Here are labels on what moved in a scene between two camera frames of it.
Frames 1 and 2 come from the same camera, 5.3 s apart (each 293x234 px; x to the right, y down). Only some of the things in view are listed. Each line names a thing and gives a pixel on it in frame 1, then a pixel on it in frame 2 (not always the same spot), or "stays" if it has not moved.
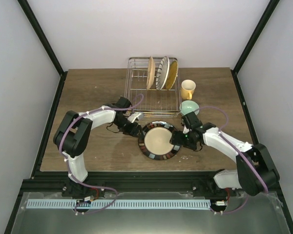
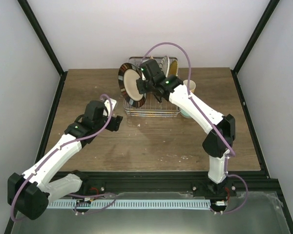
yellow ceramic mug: [187, 87] stays
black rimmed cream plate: [154, 141] -> [128, 74]
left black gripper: [133, 130] -> [115, 124]
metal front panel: [254, 217] stays
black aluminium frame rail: [177, 182] stays
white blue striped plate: [162, 72] stays
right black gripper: [177, 135] -> [140, 89]
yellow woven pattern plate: [172, 75] stays
